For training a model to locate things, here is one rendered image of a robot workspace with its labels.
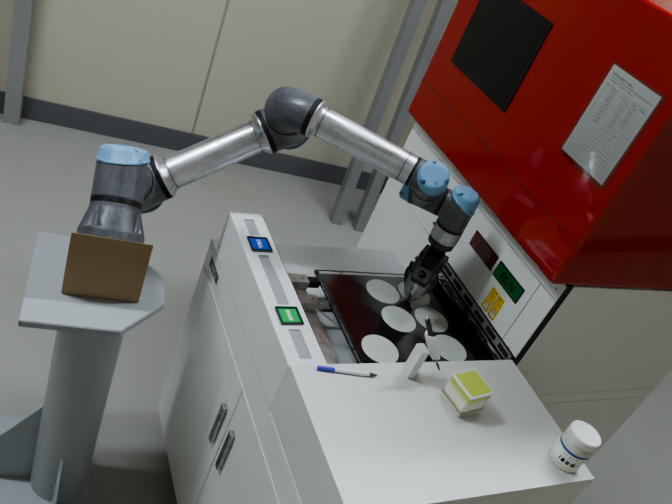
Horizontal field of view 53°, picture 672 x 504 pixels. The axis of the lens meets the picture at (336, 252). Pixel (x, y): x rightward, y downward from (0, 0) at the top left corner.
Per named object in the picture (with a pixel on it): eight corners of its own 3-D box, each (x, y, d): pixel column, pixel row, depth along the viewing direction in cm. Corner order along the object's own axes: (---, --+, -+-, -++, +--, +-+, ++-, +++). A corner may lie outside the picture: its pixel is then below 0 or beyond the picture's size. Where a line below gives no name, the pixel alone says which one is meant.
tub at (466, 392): (461, 387, 156) (475, 367, 153) (481, 413, 152) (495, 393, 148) (438, 392, 152) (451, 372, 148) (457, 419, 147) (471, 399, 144)
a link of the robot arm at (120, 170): (81, 192, 151) (91, 133, 153) (101, 204, 165) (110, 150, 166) (135, 198, 151) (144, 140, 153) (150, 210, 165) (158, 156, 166)
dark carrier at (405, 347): (422, 279, 200) (423, 278, 200) (479, 367, 177) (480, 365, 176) (320, 274, 184) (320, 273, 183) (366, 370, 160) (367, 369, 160)
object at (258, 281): (247, 252, 192) (261, 213, 185) (307, 406, 154) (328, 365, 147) (215, 250, 188) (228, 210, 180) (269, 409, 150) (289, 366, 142)
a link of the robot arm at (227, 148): (95, 168, 164) (300, 80, 168) (114, 183, 179) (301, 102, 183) (114, 212, 163) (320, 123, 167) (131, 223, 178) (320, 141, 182)
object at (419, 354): (420, 366, 157) (445, 326, 150) (428, 379, 154) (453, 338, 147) (399, 367, 154) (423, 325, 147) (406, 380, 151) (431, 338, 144)
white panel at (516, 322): (377, 215, 237) (425, 115, 216) (493, 397, 181) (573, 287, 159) (369, 214, 236) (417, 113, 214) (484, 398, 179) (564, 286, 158)
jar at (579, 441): (565, 445, 153) (588, 418, 148) (583, 472, 148) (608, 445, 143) (542, 447, 150) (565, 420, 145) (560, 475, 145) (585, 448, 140)
